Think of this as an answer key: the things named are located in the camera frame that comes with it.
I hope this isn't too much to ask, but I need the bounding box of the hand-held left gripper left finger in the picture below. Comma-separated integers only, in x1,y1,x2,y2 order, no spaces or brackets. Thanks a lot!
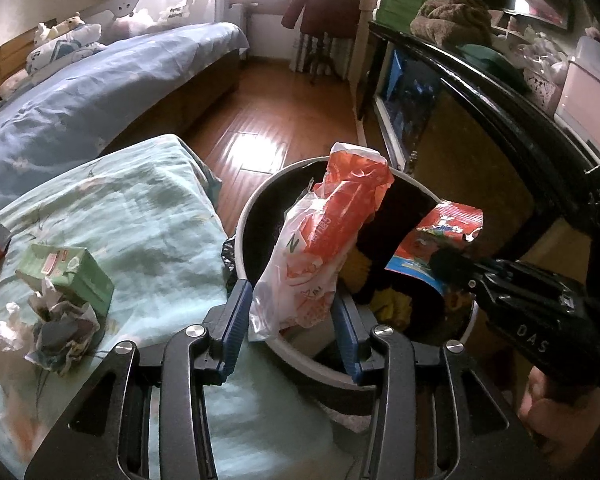
25,279,254,480

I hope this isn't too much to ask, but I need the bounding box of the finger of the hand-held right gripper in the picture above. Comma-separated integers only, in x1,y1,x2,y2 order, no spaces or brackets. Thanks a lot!
429,247,491,293

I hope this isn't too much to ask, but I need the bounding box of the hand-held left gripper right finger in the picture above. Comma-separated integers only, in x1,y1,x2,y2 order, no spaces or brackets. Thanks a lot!
331,301,537,480

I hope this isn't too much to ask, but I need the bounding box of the red cartoon print snack packet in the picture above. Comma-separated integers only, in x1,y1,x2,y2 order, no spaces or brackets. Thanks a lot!
385,199,485,311

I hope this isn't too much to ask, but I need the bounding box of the white bin with black liner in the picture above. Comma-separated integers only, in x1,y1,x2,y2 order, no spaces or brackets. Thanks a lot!
225,157,481,393

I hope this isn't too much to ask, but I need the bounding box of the yellow wrapper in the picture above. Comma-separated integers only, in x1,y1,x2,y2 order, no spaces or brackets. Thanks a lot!
367,285,414,333

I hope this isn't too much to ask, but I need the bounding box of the orange ribbed foam sleeve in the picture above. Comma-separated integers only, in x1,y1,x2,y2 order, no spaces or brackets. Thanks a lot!
341,249,376,288

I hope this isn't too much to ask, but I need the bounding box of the white orange plastic bag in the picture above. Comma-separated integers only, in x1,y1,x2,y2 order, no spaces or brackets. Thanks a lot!
249,142,396,343

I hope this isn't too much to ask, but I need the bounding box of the green carton box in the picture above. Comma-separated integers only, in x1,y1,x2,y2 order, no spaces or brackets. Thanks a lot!
15,244,116,318

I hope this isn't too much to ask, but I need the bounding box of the grey paper wad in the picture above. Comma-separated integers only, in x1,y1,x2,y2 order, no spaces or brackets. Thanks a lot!
25,280,101,376

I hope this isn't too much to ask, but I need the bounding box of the person's right hand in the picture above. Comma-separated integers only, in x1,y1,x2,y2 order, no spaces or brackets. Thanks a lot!
517,366,600,461

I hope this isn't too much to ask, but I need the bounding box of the black television cabinet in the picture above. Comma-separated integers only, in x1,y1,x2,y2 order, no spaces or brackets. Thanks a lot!
355,20,600,281

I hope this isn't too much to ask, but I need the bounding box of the blue picture box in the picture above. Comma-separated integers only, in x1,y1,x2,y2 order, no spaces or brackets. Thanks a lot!
382,50,443,146

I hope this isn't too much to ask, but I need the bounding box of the dark green cloth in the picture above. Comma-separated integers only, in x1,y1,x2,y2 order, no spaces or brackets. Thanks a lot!
455,42,528,91

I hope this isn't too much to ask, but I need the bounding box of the white basket with items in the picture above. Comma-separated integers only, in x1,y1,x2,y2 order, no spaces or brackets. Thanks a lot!
517,30,571,111

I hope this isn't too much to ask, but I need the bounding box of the brown knitted plush heap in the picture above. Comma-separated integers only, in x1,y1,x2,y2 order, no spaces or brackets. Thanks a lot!
410,0,493,48

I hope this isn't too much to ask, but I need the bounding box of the coat rack stand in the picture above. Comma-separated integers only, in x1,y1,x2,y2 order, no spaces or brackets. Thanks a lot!
300,35,341,83

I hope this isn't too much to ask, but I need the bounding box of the bed with blue sheet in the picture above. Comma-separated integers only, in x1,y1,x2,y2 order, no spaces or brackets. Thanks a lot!
0,22,251,211

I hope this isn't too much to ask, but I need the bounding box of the pink plush toy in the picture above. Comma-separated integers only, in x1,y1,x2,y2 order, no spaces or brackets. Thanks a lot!
112,7,156,36

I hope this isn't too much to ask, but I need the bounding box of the blue white printed pillow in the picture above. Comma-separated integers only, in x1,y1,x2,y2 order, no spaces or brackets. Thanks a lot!
26,22,103,73

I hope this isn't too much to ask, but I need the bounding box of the small white pillow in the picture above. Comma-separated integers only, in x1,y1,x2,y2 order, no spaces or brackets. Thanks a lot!
0,67,31,98

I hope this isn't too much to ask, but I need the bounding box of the wooden headboard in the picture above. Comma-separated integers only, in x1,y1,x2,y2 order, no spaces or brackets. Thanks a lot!
0,25,36,106

